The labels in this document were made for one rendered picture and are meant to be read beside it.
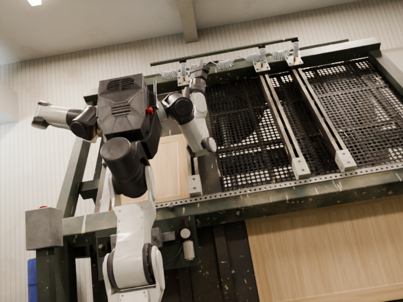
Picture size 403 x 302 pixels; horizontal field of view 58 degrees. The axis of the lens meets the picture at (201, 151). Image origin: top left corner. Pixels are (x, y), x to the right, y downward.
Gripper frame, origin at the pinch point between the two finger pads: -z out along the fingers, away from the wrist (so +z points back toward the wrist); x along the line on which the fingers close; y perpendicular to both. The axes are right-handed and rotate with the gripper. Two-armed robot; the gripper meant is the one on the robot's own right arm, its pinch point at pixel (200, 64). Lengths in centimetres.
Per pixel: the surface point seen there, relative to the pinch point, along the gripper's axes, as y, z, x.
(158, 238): -7, 96, 4
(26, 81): 78, -148, 448
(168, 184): 11, 64, 21
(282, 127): 49, 23, -26
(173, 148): 21, 38, 32
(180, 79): 35, -22, 50
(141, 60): 179, -200, 296
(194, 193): 10, 70, 1
